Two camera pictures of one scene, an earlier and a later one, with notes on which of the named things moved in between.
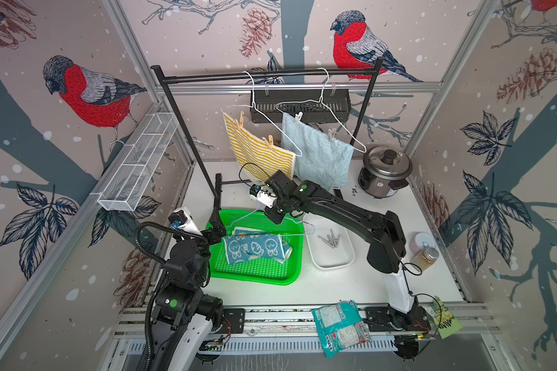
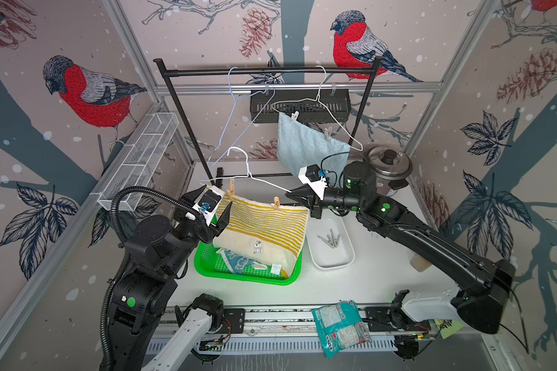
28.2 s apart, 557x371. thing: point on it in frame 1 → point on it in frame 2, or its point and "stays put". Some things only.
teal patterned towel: (247, 242) → (239, 263)
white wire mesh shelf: (136, 162) stays put
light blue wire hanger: (244, 217) → (273, 92)
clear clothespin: (328, 242) stays put
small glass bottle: (425, 258) stays put
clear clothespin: (334, 240) stays put
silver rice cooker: (385, 170) stays put
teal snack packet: (340, 327) stays put
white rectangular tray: (329, 246) stays put
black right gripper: (275, 216) → (314, 202)
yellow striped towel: (258, 160) → (271, 233)
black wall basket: (317, 106) stays put
